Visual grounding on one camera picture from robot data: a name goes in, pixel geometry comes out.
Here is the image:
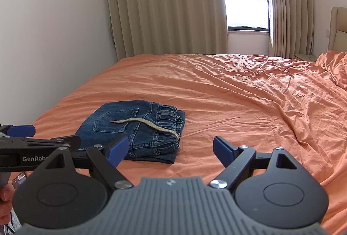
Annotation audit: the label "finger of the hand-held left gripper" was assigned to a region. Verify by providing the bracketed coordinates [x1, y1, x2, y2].
[0, 135, 81, 155]
[0, 124, 36, 139]

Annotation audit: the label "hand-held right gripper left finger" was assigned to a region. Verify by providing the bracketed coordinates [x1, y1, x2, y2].
[45, 135, 134, 190]

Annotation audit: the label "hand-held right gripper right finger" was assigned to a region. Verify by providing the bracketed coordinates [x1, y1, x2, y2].
[209, 136, 299, 190]

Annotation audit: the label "blue denim pants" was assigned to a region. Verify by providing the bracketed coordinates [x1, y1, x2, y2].
[75, 100, 186, 164]

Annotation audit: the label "person's left hand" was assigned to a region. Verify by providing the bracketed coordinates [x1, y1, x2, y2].
[0, 185, 15, 225]

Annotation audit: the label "orange bed sheet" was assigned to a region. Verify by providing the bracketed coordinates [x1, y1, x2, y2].
[26, 51, 347, 235]

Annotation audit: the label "beige nightstand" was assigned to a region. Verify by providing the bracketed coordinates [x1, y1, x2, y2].
[294, 52, 321, 62]

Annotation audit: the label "beige curtain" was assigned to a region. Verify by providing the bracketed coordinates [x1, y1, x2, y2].
[102, 0, 230, 60]
[261, 0, 316, 59]

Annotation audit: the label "beige padded headboard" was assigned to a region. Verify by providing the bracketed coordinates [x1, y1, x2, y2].
[327, 6, 347, 53]

